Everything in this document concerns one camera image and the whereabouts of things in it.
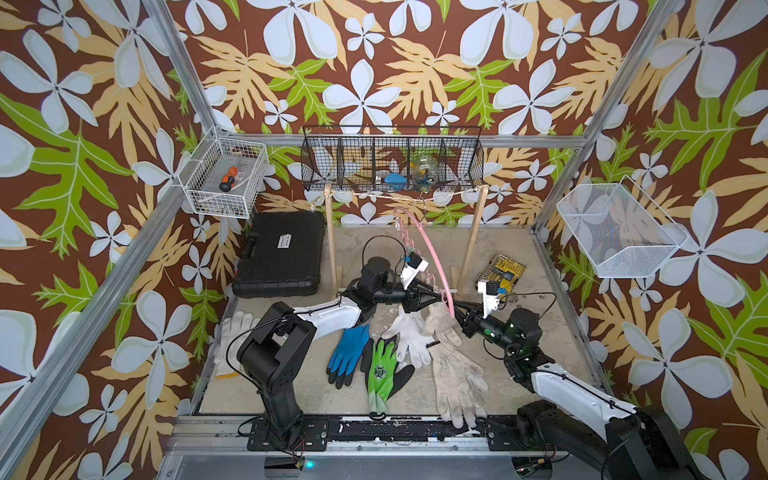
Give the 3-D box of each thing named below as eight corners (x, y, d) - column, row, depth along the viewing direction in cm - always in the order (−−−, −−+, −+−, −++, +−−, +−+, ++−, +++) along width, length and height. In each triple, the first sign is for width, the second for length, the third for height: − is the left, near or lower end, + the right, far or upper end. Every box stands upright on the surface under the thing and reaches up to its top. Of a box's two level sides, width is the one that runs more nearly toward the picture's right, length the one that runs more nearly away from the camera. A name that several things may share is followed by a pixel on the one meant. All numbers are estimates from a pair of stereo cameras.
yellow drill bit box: (475, 282, 106) (478, 275, 103) (496, 256, 113) (500, 249, 110) (504, 300, 101) (508, 294, 98) (524, 273, 109) (529, 266, 105)
